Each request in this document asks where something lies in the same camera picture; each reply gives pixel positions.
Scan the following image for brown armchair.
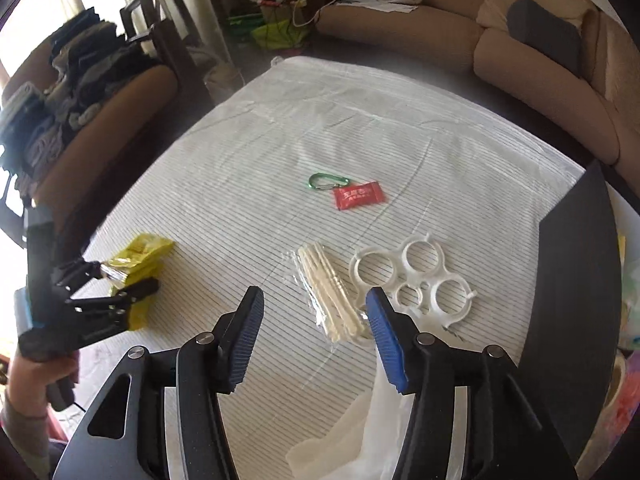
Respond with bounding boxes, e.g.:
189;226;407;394
0;55;178;246

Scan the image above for grey lumbar pillow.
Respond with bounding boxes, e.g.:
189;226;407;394
507;0;585;80

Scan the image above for clear pack of white sticks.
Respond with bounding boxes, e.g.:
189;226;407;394
285;242;372;346

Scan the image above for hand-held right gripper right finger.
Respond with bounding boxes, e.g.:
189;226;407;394
365;287;581;480

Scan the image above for white plastic ring carrier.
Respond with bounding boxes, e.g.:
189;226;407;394
349;232;479;332

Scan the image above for green carabiner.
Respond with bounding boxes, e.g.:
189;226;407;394
307;172;352;192

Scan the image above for person's left hand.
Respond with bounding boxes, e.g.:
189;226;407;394
7;347;81;411

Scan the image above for red sachet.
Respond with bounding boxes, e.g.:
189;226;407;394
332;182;389;211

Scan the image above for black storage box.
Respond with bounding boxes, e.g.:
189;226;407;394
520;159;623;480

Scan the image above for green bag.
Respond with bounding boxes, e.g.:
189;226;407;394
227;15;311;52

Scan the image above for brown sofa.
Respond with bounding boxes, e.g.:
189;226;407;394
315;0;640;176

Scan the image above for white striped tablecloth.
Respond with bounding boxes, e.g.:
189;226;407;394
75;55;586;480

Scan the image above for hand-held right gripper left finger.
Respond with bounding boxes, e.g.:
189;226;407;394
52;285;266;480

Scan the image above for white plastic bag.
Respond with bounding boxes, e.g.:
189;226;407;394
285;360;418;480

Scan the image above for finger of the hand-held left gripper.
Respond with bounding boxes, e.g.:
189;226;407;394
65;277;161;328
50;258;121;291

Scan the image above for white papers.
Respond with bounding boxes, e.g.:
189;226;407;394
342;0;421;13

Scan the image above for person's left forearm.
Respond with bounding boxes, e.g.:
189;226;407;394
0;395;53;480

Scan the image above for yellow snack packet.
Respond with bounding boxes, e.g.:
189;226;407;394
102;232;175;332

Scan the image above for pile of folded clothes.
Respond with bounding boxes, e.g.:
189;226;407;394
0;7;161;196

